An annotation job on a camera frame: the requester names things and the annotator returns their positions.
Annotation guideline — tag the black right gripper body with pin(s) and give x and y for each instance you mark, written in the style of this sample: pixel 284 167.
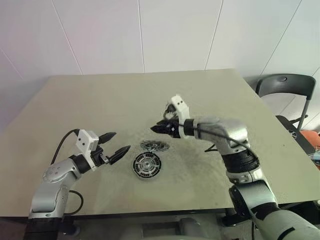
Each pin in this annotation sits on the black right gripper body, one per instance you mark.
pixel 173 130

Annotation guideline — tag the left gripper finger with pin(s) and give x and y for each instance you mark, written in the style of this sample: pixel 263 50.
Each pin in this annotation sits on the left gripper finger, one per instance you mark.
pixel 120 155
pixel 107 138

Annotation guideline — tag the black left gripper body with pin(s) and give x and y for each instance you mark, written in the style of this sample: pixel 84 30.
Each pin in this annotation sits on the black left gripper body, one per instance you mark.
pixel 101 157

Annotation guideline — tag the small grey finned part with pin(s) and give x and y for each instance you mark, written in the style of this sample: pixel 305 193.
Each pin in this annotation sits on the small grey finned part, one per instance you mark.
pixel 155 146

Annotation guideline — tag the black spoked rotor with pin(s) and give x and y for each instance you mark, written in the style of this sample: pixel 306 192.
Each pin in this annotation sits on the black spoked rotor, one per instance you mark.
pixel 147 165

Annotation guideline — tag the round motor housing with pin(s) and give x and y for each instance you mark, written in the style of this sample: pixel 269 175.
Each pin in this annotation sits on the round motor housing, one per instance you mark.
pixel 147 176

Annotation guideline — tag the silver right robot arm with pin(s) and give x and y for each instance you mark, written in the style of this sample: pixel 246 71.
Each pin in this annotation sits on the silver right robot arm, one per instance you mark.
pixel 232 130

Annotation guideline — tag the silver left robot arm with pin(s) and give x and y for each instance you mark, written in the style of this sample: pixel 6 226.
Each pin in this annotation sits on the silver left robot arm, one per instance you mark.
pixel 53 175

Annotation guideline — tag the small spoked wheel part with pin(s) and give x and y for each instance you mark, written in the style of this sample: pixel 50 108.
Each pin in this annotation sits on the small spoked wheel part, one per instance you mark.
pixel 293 133

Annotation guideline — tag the black folding chair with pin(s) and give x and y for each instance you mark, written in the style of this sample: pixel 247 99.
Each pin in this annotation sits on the black folding chair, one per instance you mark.
pixel 285 83

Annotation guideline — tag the orange cloth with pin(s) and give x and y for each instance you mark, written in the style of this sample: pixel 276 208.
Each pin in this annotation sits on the orange cloth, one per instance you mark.
pixel 311 138

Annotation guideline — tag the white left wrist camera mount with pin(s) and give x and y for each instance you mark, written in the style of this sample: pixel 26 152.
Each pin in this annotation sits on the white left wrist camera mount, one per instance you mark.
pixel 83 141

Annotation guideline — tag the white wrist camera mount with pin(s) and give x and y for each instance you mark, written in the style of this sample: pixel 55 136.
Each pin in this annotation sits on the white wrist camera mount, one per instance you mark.
pixel 178 103
pixel 83 141

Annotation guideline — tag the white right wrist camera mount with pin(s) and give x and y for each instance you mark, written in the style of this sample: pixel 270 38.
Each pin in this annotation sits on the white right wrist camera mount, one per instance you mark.
pixel 178 103

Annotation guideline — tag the black table frame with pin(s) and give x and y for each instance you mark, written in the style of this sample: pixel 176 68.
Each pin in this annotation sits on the black table frame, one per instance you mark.
pixel 125 213

